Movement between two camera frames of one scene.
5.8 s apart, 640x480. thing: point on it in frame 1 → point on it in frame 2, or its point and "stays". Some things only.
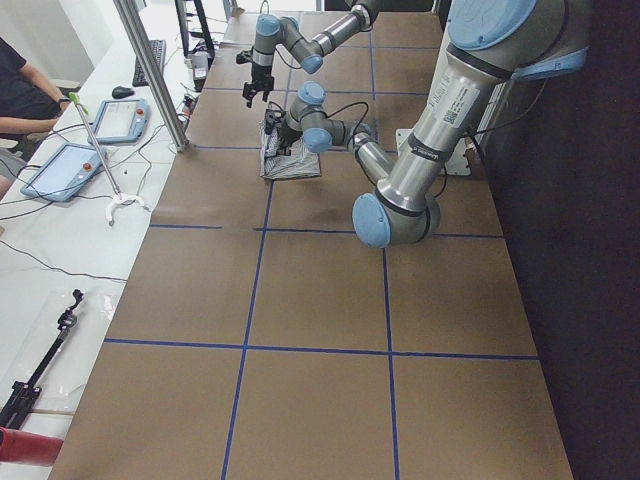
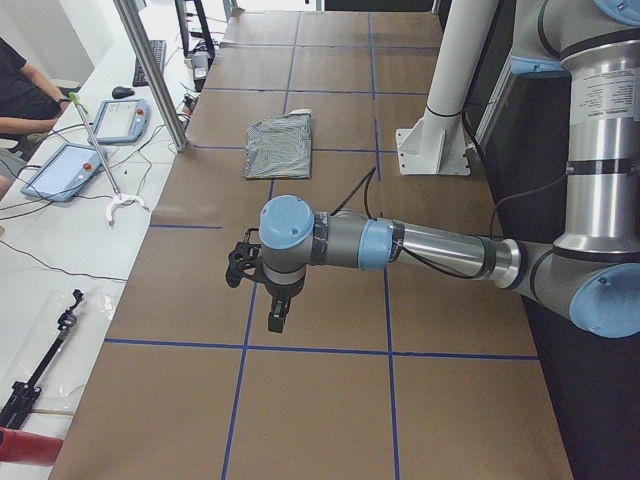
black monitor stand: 209,44 stays
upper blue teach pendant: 120,121 stays
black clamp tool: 24,392 stays
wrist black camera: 271,117 → 243,256
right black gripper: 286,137 → 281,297
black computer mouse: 120,92 stays
